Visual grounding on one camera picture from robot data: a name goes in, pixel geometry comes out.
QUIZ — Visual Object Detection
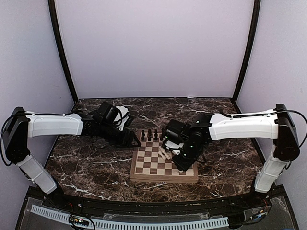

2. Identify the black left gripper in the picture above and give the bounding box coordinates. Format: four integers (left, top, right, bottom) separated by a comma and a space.
99, 122, 141, 148

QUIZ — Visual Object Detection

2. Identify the black frame post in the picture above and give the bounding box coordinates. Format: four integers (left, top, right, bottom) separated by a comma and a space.
232, 0, 261, 103
48, 0, 79, 103

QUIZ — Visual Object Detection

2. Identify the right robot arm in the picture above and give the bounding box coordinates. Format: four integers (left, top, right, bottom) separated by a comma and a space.
163, 103, 300, 208

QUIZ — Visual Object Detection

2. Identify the left black frame post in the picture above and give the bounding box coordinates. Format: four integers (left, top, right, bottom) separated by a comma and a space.
48, 0, 79, 103

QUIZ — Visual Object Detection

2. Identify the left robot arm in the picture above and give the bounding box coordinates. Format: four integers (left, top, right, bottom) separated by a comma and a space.
0, 103, 141, 209

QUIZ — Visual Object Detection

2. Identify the wooden chess board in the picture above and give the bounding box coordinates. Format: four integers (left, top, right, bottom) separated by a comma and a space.
130, 129, 199, 183

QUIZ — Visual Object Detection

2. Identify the black front rail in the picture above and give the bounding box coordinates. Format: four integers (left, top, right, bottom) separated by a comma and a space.
80, 198, 235, 215

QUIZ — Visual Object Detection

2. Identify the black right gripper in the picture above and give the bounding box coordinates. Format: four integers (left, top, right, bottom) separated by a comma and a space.
171, 139, 203, 171

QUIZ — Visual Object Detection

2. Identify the white slotted cable duct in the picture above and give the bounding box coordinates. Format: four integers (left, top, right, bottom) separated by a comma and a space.
30, 205, 229, 230

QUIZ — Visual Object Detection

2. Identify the right black frame post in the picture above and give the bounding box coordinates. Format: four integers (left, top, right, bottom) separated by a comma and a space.
232, 0, 261, 103

